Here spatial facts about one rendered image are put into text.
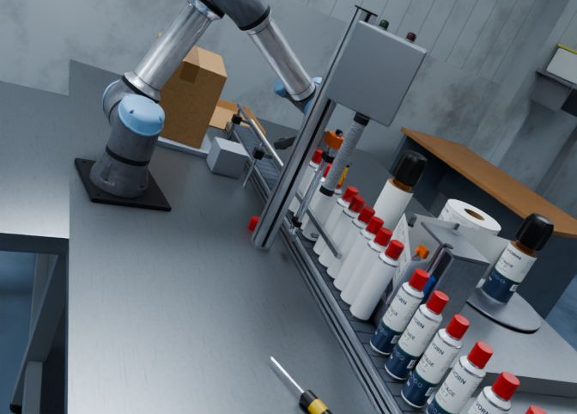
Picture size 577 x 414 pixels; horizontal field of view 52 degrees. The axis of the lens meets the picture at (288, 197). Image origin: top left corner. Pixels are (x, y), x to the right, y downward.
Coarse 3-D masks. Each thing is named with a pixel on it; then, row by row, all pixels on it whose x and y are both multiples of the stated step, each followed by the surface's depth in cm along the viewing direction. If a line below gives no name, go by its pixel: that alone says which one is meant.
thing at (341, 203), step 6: (348, 186) 155; (348, 192) 154; (354, 192) 153; (342, 198) 156; (348, 198) 154; (336, 204) 156; (342, 204) 154; (348, 204) 154; (336, 210) 155; (342, 210) 154; (330, 216) 157; (336, 216) 155; (330, 222) 157; (336, 222) 156; (330, 228) 157; (330, 234) 157; (318, 240) 160; (324, 240) 158; (318, 246) 159; (324, 246) 158; (318, 252) 159
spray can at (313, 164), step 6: (318, 150) 174; (318, 156) 173; (312, 162) 174; (318, 162) 174; (312, 168) 174; (306, 174) 175; (312, 174) 174; (306, 180) 175; (300, 186) 176; (306, 186) 176; (294, 198) 178; (294, 204) 178; (288, 210) 179; (294, 210) 179
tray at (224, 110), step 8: (224, 104) 267; (232, 104) 268; (216, 112) 258; (224, 112) 263; (232, 112) 268; (248, 112) 270; (216, 120) 247; (224, 120) 252; (256, 120) 259; (224, 128) 242
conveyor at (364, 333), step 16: (240, 128) 235; (256, 144) 225; (272, 176) 201; (304, 240) 165; (320, 272) 152; (352, 320) 137; (368, 320) 140; (368, 336) 134; (368, 352) 128; (400, 384) 122; (400, 400) 117
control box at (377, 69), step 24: (360, 24) 134; (360, 48) 136; (384, 48) 134; (408, 48) 133; (336, 72) 139; (360, 72) 137; (384, 72) 136; (408, 72) 134; (336, 96) 140; (360, 96) 139; (384, 96) 137; (384, 120) 139
